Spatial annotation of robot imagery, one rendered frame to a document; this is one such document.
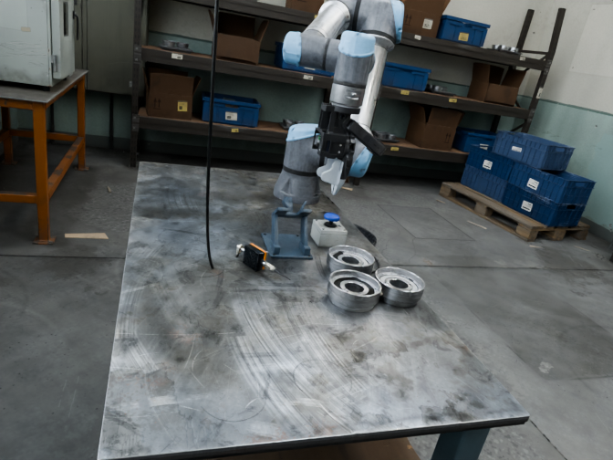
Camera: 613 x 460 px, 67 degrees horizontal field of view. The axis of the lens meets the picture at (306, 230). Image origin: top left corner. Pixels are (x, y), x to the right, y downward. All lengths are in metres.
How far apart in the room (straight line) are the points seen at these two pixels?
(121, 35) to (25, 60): 1.74
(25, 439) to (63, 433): 0.10
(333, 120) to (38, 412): 1.35
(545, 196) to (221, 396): 4.12
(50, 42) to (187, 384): 2.42
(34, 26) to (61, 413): 1.92
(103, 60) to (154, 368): 4.03
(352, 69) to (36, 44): 2.13
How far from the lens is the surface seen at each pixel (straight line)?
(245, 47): 4.32
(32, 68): 2.94
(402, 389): 0.76
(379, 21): 1.50
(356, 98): 1.07
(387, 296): 0.95
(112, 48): 4.58
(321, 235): 1.14
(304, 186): 1.42
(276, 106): 4.98
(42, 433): 1.79
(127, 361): 0.73
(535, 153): 4.70
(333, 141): 1.07
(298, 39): 1.18
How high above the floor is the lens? 1.26
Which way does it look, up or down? 22 degrees down
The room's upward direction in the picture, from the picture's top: 10 degrees clockwise
